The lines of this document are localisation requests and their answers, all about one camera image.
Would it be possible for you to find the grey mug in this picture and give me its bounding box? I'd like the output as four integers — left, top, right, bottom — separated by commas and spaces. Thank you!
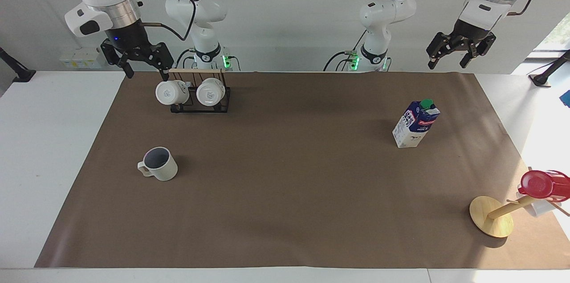
137, 146, 179, 182

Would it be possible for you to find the black wire mug rack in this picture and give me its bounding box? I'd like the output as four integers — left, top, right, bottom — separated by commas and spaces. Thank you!
168, 67, 232, 114

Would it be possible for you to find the red cup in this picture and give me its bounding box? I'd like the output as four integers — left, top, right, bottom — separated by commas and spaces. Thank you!
517, 169, 570, 202

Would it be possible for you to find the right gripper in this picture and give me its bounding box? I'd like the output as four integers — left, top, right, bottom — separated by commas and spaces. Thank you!
100, 19, 175, 81

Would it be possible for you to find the black stand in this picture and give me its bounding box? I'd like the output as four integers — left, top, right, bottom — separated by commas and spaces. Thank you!
0, 46, 37, 83
528, 49, 570, 87

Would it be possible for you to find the blue white milk carton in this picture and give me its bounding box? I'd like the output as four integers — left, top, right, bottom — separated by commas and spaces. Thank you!
392, 98, 441, 149

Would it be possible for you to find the white mug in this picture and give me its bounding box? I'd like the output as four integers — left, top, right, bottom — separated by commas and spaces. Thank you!
155, 79, 190, 107
196, 78, 226, 107

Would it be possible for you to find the wooden mug tree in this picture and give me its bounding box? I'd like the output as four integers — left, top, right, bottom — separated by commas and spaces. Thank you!
469, 196, 570, 238

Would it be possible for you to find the white cup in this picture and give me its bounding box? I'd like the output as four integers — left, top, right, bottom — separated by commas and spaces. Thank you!
516, 191, 558, 218

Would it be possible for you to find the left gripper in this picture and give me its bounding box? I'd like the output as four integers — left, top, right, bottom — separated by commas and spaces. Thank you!
426, 18, 497, 70

